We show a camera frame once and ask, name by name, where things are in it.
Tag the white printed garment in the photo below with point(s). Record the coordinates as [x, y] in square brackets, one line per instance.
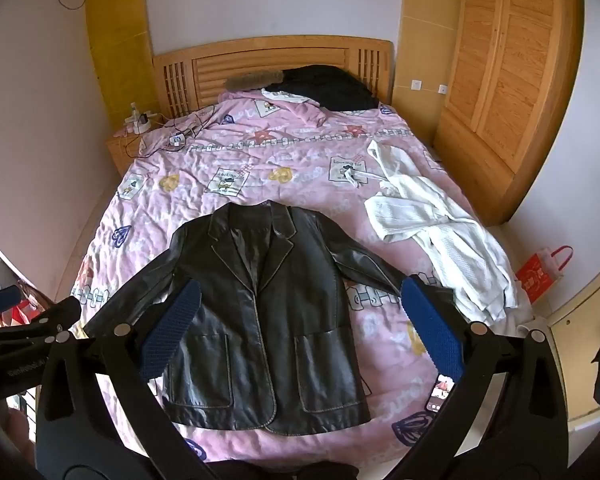
[280, 95]

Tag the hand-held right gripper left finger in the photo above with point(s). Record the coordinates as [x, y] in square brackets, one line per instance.
[172, 330]

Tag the red paper bag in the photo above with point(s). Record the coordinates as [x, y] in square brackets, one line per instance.
[540, 275]

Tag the black leather jacket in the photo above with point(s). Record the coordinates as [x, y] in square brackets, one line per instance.
[265, 310]

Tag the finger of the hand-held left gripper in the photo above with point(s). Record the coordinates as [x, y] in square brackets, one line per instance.
[0, 299]
[55, 314]

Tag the white bathrobe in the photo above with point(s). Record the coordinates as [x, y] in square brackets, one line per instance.
[445, 240]

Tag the pink printed blanket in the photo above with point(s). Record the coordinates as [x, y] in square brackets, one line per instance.
[300, 160]

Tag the wooden wardrobe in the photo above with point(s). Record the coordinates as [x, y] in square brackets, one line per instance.
[510, 85]

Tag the white power strip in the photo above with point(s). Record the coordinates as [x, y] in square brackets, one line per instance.
[141, 122]

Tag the wooden bed headboard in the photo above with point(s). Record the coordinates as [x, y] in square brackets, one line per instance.
[240, 67]

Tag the black coat with fur collar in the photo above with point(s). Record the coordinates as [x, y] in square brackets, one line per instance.
[325, 85]

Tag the wooden nightstand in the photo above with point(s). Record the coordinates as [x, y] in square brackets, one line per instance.
[122, 152]

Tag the smartphone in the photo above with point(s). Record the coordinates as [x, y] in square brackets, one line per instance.
[440, 392]

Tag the person's dark clothing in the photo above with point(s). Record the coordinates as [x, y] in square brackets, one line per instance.
[280, 472]

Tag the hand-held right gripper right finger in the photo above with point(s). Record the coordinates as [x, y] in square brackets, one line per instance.
[432, 325]

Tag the cream desk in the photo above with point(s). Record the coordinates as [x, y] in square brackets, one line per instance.
[575, 350]

